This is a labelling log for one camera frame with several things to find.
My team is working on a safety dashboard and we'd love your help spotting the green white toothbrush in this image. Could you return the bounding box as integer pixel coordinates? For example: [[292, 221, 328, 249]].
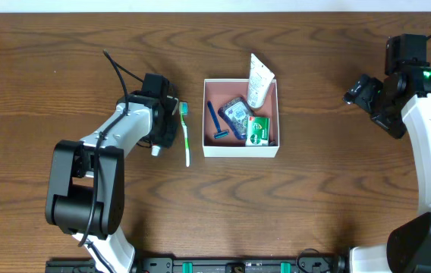
[[178, 102, 190, 167]]

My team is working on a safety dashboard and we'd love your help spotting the green red toothpaste tube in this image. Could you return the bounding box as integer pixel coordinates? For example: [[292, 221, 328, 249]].
[[151, 145, 162, 157]]

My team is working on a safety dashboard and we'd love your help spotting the blue disposable razor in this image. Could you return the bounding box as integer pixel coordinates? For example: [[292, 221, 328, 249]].
[[207, 101, 229, 140]]

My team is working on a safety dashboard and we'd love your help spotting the white lotion tube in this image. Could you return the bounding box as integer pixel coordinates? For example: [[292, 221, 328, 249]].
[[247, 53, 275, 109]]

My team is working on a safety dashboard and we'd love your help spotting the green soap bar box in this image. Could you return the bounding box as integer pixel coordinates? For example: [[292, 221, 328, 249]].
[[245, 116, 270, 146]]

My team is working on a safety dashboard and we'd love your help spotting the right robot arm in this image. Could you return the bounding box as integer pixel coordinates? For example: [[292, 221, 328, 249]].
[[343, 34, 431, 272]]

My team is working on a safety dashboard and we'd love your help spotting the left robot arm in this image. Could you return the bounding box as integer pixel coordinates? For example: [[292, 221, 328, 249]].
[[45, 74, 179, 272]]

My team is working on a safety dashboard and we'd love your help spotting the white open cardboard box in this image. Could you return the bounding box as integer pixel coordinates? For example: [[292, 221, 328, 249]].
[[202, 79, 280, 158]]

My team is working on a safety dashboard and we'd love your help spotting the black mounting rail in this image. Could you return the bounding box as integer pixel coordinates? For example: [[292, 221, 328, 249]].
[[44, 256, 351, 273]]

